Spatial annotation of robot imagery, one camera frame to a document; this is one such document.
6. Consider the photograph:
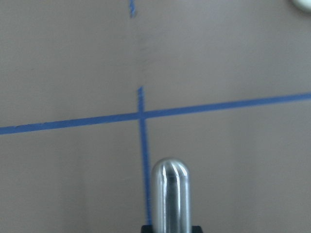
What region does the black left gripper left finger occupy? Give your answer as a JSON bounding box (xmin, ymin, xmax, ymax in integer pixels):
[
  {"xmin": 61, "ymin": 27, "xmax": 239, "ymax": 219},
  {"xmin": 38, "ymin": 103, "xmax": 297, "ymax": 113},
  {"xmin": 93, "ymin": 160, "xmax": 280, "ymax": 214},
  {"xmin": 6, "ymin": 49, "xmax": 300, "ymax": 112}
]
[{"xmin": 141, "ymin": 225, "xmax": 154, "ymax": 233}]

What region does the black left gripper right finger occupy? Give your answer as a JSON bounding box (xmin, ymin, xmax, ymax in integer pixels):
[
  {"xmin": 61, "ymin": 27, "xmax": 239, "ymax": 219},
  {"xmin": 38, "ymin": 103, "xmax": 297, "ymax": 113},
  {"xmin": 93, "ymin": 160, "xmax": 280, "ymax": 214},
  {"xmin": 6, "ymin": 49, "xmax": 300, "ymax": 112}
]
[{"xmin": 191, "ymin": 226, "xmax": 203, "ymax": 233}]

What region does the steel muddler black cap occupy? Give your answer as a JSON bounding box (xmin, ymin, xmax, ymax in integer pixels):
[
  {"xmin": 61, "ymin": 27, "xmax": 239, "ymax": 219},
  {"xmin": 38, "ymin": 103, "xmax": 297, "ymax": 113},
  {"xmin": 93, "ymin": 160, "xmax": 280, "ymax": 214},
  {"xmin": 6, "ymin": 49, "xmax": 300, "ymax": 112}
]
[{"xmin": 152, "ymin": 158, "xmax": 192, "ymax": 233}]

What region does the cream bear tray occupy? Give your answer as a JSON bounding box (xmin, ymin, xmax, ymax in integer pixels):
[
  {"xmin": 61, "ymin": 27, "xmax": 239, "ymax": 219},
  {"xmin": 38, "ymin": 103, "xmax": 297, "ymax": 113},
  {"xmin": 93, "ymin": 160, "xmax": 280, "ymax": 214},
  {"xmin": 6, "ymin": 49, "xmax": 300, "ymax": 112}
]
[{"xmin": 291, "ymin": 0, "xmax": 311, "ymax": 13}]

